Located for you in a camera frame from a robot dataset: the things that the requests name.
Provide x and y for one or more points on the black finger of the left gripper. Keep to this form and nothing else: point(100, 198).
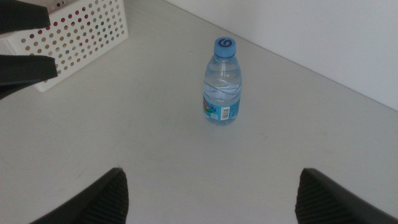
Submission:
point(25, 70)
point(21, 15)

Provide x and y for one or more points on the clear water bottle blue cap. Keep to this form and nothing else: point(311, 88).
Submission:
point(222, 84)

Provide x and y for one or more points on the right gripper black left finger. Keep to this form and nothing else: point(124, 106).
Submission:
point(99, 202)

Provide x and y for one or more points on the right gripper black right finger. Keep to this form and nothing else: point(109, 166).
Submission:
point(326, 202)

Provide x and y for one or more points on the white perforated plastic basket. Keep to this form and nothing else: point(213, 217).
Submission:
point(84, 37)

